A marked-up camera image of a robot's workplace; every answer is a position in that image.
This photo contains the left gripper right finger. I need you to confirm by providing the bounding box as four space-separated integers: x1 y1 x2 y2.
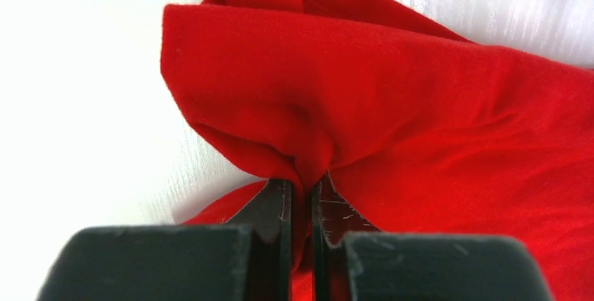
311 175 553 301

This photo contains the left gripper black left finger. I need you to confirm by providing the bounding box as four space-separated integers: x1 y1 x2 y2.
39 180 293 300

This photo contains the red t-shirt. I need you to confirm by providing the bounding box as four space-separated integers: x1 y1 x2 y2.
160 0 593 300

